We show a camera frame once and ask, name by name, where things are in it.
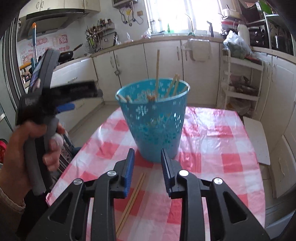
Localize utensil rack on counter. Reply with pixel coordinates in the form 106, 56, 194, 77
85, 19, 117, 54

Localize white kitchen base cabinets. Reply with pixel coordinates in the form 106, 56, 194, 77
49, 38, 296, 197

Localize black wok on counter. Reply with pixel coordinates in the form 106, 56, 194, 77
58, 44, 83, 64

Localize bamboo chopstick bundle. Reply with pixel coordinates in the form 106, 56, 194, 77
116, 172, 148, 237
172, 74, 180, 96
115, 172, 145, 235

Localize blue perforated plastic basket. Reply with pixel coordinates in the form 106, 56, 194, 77
115, 78, 190, 163

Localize green vegetables plastic bag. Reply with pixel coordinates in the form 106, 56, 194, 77
223, 30, 252, 59

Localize lone bamboo chopstick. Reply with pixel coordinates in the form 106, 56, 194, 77
155, 49, 160, 98

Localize person left hand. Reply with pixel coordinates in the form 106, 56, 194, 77
1, 121, 47, 205

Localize white kitchen trolley shelf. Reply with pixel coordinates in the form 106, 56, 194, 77
217, 47, 264, 118

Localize red round tin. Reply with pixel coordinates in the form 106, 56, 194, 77
0, 138, 8, 164

